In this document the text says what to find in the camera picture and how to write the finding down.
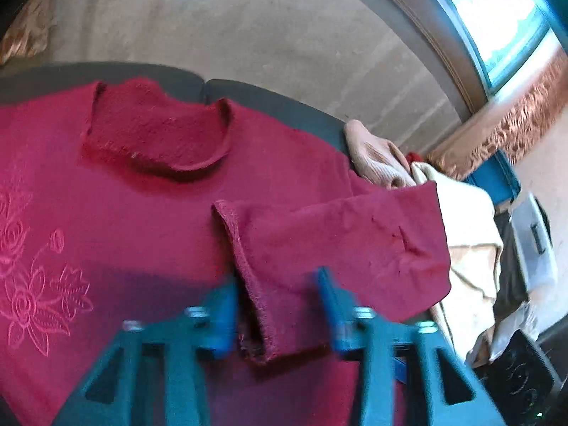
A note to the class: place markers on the pink knit cloth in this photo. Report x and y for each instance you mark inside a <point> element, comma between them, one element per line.
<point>377,155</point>

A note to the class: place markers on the white plastic container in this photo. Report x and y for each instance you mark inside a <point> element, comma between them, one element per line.
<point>528,248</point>

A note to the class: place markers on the small red cloth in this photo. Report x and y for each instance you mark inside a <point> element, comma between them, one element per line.
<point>415,157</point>

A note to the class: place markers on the cream cloth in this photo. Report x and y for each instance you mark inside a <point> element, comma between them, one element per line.
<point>470,230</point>

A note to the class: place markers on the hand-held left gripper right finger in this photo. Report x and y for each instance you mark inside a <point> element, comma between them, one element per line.
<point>333,315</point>

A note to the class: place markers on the window with wooden frame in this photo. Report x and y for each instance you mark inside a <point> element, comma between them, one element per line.
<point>488,17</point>

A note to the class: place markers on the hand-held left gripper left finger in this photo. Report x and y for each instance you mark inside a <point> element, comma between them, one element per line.
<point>223,319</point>

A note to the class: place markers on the blue box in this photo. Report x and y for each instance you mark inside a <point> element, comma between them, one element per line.
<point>497,182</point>

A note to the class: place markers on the clear plastic bag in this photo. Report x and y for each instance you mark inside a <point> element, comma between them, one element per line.
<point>510,326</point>

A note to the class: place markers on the black patterned object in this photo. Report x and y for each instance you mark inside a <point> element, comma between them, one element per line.
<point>519,377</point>

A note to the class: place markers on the dark red embroidered sweater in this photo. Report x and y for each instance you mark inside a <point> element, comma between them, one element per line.
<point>133,213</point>

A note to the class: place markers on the brown floral curtain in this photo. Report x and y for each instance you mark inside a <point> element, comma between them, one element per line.
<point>26,31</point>
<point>523,120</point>

